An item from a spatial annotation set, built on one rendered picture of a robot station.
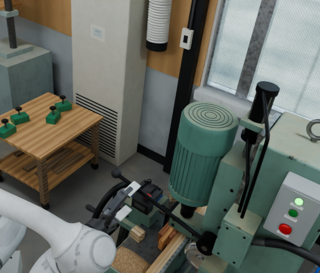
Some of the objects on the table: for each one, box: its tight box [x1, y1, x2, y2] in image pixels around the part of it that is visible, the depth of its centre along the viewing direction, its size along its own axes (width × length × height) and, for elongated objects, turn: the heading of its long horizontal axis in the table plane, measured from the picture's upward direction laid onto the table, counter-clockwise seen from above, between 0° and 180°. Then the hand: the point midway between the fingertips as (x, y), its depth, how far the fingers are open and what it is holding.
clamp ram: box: [158, 201, 180, 228], centre depth 141 cm, size 9×8×9 cm
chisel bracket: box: [168, 203, 204, 242], centre depth 132 cm, size 7×14×8 cm, turn 47°
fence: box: [160, 238, 191, 273], centre depth 137 cm, size 60×2×6 cm, turn 137°
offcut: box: [130, 225, 145, 243], centre depth 134 cm, size 4×4×4 cm
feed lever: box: [111, 168, 217, 256], centre depth 113 cm, size 5×32×36 cm
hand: (130, 197), depth 121 cm, fingers open, 13 cm apart
